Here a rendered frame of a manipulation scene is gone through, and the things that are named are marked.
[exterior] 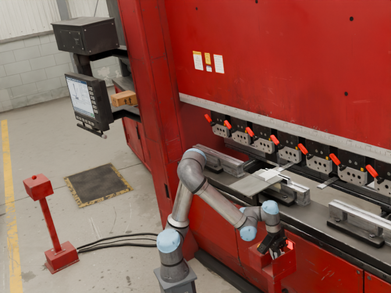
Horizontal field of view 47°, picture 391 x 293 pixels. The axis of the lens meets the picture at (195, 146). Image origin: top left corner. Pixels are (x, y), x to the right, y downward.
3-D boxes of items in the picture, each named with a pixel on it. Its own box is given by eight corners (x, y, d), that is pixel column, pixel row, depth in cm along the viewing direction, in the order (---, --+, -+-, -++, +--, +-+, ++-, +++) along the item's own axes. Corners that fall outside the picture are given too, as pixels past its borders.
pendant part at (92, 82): (75, 120, 341) (63, 73, 326) (89, 114, 347) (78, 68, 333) (103, 132, 307) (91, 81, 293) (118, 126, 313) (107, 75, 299)
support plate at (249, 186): (228, 187, 265) (228, 185, 264) (260, 170, 278) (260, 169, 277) (249, 197, 251) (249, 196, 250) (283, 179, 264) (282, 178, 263)
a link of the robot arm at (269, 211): (260, 199, 226) (277, 198, 224) (263, 217, 231) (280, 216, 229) (259, 208, 219) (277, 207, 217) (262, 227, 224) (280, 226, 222)
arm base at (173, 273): (165, 286, 225) (162, 270, 222) (156, 270, 239) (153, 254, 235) (193, 275, 230) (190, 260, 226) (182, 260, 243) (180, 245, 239)
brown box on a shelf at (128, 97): (108, 104, 456) (106, 92, 451) (133, 98, 464) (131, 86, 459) (115, 112, 430) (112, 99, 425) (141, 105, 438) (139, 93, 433)
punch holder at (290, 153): (278, 157, 255) (276, 129, 249) (289, 152, 260) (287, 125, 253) (299, 164, 244) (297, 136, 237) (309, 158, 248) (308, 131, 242)
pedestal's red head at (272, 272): (249, 265, 249) (246, 238, 242) (272, 253, 256) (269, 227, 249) (273, 284, 233) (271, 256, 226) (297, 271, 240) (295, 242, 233)
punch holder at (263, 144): (254, 148, 271) (251, 122, 264) (264, 143, 275) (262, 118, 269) (272, 154, 259) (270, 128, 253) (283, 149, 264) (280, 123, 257)
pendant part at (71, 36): (78, 134, 353) (49, 22, 320) (106, 123, 366) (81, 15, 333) (109, 149, 315) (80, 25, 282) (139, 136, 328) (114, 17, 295)
